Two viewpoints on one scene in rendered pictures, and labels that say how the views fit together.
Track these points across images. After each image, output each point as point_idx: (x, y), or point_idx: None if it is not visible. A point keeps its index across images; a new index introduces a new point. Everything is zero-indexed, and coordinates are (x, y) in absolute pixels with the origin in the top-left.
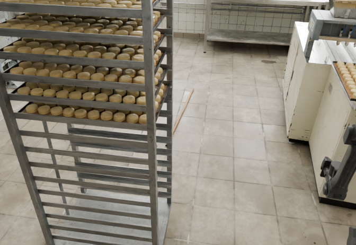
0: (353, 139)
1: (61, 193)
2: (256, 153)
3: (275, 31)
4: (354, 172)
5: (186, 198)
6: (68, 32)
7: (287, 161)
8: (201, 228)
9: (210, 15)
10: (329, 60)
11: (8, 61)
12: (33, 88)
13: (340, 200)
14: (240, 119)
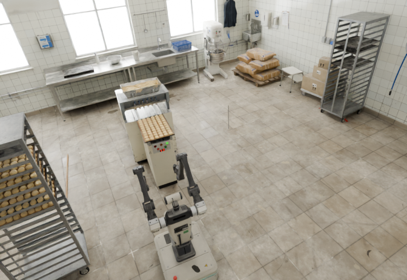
0: (135, 173)
1: (20, 259)
2: (122, 179)
3: (109, 86)
4: (144, 180)
5: (91, 224)
6: (0, 189)
7: None
8: (105, 234)
9: (56, 90)
10: (136, 117)
11: None
12: None
13: (148, 191)
14: (106, 162)
